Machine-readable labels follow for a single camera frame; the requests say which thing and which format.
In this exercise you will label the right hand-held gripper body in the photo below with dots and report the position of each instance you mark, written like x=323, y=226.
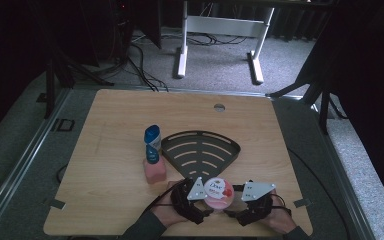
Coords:
x=258, y=200

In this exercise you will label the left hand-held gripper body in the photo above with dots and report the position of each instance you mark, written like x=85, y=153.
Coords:
x=183, y=200

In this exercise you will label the pink round jar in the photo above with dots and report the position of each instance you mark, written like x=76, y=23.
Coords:
x=218, y=195

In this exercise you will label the pink pump bottle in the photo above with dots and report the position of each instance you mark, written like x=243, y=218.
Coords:
x=155, y=173

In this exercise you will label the black fan-shaped corner shelf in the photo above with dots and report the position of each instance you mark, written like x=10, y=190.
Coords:
x=200, y=153

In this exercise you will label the white bottle with blue cap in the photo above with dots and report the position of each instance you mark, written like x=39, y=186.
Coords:
x=153, y=136

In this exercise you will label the person's left hand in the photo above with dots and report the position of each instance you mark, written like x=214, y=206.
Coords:
x=166, y=211

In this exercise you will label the person's right hand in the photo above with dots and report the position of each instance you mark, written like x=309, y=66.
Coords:
x=281, y=216

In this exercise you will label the black metal stand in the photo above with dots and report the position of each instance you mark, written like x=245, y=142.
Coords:
x=323, y=106
x=51, y=86

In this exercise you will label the dark pleated curtain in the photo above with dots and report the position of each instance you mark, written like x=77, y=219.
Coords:
x=296, y=23

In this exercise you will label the black equipment rack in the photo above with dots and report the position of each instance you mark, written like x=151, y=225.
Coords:
x=120, y=26

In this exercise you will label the metal platform rail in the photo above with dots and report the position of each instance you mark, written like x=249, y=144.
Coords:
x=346, y=173
x=23, y=160
x=186, y=90

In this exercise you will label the black rectangular bracket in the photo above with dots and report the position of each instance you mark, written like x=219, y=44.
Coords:
x=63, y=125

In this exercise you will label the white metal desk frame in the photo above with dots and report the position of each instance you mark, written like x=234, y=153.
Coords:
x=226, y=25

